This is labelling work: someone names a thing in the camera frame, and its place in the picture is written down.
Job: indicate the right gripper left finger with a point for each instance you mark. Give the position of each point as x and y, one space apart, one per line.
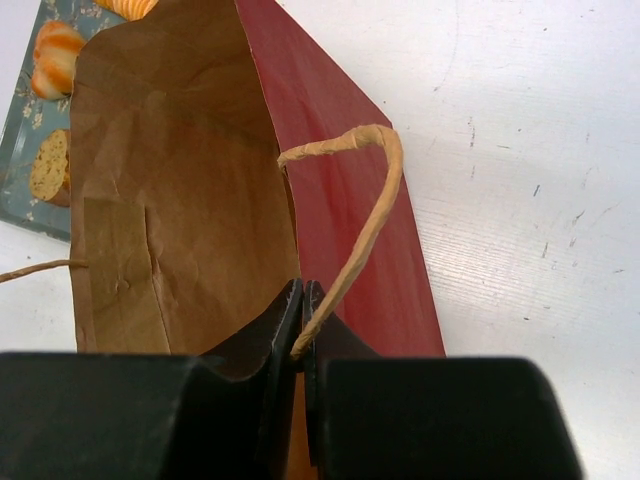
225 414

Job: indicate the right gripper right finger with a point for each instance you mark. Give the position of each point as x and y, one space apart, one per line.
383 401

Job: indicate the floral metal tray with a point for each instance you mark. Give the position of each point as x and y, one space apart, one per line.
31 119

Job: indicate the sliced bread piece upper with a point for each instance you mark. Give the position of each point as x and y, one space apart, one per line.
50 173

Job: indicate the red paper bag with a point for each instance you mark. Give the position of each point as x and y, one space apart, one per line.
217 153

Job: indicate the round striped bun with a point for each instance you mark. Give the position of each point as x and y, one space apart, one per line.
56 49

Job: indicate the long orange baguette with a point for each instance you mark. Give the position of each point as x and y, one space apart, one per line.
130 10

